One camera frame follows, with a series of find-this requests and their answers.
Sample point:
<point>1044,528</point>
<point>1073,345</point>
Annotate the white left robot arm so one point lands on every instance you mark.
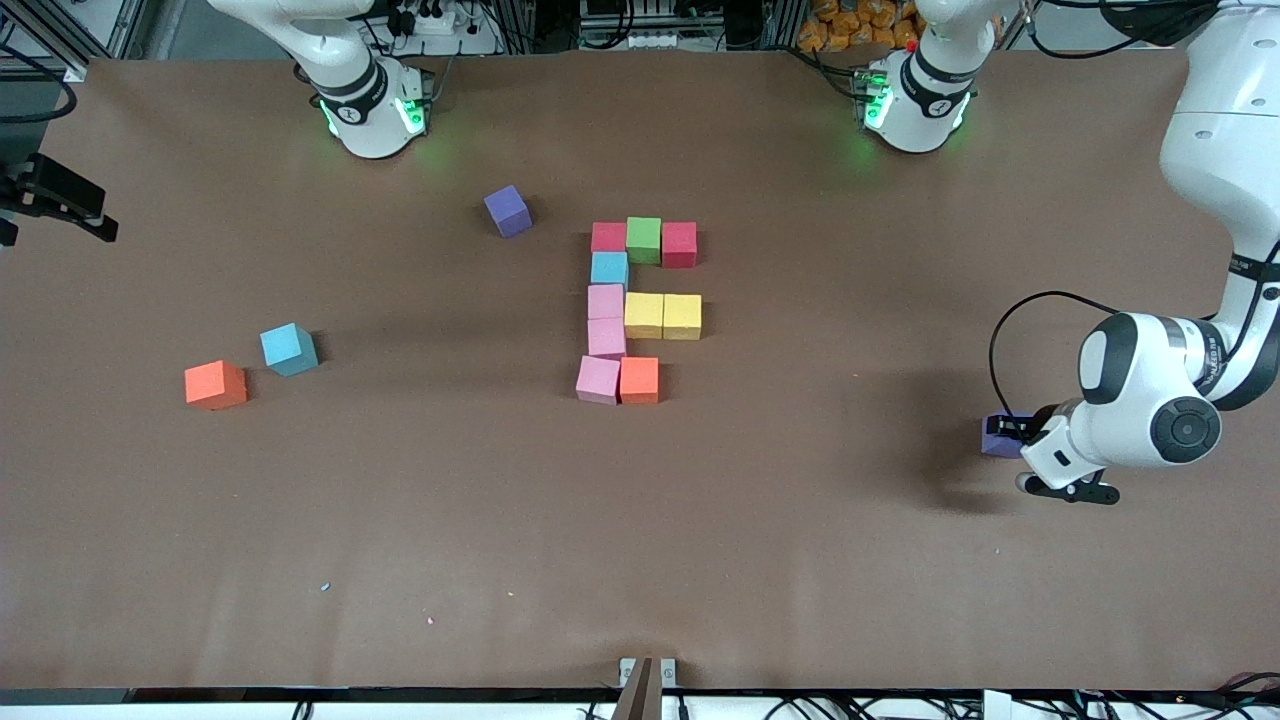
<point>1140,400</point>

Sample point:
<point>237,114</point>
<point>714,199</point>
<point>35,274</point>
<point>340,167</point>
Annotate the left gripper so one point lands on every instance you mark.
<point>1024,429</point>

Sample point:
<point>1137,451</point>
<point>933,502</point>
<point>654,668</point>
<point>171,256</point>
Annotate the orange plastic pile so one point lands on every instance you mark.
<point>850,30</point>

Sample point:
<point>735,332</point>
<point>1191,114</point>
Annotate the metal mount bracket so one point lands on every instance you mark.
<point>640,695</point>

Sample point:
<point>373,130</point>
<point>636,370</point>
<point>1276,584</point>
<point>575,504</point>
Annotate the pink foam cube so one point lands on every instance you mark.
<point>606,302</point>
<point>598,380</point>
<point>606,338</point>

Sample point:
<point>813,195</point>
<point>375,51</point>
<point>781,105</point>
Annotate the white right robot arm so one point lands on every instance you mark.
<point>360,110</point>

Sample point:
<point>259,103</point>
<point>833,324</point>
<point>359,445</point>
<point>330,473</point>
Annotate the red foam cube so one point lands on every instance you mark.
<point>609,238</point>
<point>679,245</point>

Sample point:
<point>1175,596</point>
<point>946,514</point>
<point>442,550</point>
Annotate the orange foam cube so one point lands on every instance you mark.
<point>640,380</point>
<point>215,385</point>

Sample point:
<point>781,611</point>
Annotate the brown table cover sheet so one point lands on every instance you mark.
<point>640,560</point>

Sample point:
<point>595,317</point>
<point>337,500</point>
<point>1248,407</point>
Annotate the white power strip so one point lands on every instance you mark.
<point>435,20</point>
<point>645,40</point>

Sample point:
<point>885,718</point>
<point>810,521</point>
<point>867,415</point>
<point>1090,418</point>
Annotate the yellow foam cube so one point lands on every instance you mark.
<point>645,316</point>
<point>682,316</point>

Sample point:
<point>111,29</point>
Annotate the aluminium frame strut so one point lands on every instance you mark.
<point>45,28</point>

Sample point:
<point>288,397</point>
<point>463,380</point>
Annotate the light blue foam cube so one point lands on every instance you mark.
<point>610,269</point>
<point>288,348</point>

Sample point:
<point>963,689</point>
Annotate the purple foam cube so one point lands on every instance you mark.
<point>508,210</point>
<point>998,448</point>

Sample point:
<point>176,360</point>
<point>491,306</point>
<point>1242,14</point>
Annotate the green foam cube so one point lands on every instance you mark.
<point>645,241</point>

